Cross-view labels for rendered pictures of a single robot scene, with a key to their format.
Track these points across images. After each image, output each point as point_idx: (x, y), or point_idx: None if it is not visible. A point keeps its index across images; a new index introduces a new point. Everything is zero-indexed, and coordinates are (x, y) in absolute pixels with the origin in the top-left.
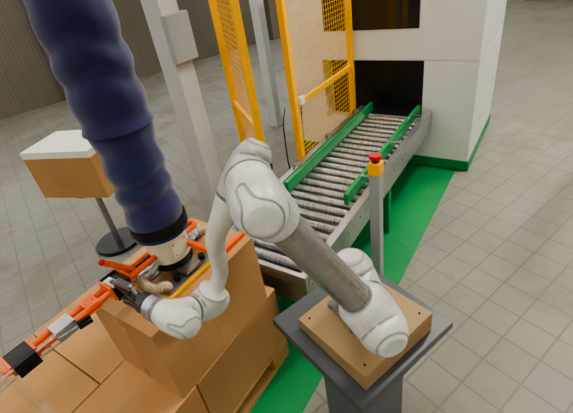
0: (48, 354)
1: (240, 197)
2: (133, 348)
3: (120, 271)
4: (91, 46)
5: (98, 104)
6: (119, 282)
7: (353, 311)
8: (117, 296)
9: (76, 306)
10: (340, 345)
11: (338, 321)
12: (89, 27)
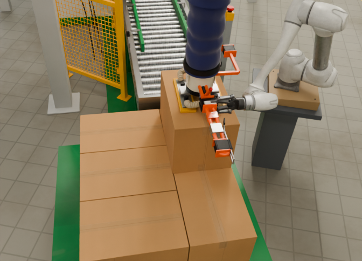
0: (115, 201)
1: (337, 14)
2: (202, 150)
3: (207, 96)
4: None
5: None
6: (223, 97)
7: (325, 68)
8: (216, 109)
9: (88, 172)
10: (298, 97)
11: (286, 90)
12: None
